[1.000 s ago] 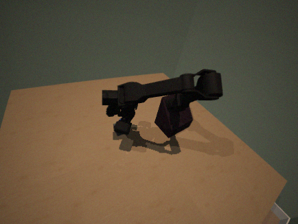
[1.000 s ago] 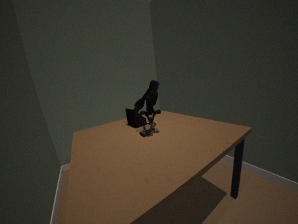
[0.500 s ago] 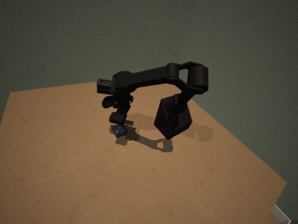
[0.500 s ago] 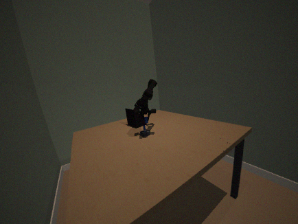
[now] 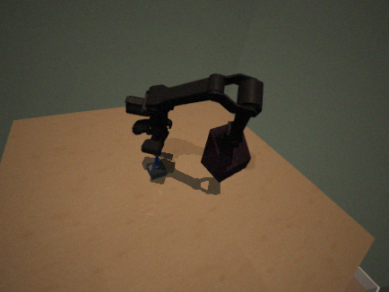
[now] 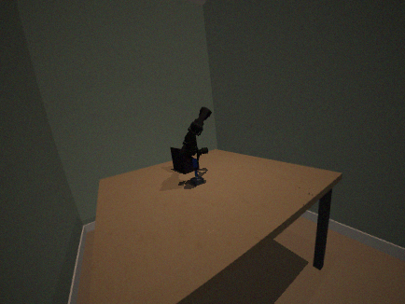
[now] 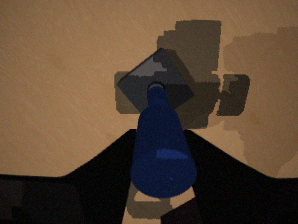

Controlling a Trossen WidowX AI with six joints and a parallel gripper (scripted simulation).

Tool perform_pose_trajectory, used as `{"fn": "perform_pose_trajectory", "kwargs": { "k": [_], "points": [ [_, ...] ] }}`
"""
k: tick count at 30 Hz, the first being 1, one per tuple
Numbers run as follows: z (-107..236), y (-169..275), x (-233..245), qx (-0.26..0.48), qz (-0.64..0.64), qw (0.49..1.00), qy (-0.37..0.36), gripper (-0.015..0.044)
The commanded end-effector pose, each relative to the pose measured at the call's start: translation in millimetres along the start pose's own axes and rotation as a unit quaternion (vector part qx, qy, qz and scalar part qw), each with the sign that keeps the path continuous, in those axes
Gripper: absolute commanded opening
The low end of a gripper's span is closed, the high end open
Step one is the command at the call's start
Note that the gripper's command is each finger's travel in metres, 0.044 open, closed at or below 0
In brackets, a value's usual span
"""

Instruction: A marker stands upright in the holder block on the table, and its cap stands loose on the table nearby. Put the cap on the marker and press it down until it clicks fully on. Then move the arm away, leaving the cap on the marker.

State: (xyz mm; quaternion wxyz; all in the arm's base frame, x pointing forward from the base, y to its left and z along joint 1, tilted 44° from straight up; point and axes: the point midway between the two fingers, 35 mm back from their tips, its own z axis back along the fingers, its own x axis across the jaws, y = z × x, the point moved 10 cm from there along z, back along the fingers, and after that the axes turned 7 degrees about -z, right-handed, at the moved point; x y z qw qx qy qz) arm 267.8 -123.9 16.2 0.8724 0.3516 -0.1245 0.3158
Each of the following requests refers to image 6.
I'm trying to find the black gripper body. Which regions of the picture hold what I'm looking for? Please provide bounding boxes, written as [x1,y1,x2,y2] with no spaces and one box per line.
[178,141,208,156]

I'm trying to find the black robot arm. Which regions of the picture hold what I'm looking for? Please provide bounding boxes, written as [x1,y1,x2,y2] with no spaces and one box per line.
[181,107,212,156]

